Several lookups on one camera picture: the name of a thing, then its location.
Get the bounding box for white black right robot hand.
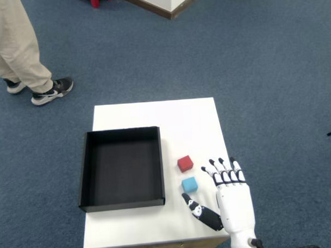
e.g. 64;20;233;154
180;156;258;248

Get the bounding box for blue foam cube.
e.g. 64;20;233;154
180;176;199;194

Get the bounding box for red foam cube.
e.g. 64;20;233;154
177;154;195;173

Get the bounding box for black open cardboard box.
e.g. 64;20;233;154
75;126;166;214

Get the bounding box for white topped wooden table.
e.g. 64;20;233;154
77;97;233;248

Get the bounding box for black white sneaker with swoosh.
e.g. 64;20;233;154
29;76;75;107

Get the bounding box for red plastic stool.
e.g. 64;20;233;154
90;0;114;9

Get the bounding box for beige trousers of person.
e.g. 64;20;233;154
0;0;55;95

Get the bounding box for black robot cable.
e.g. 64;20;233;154
247;234;323;248

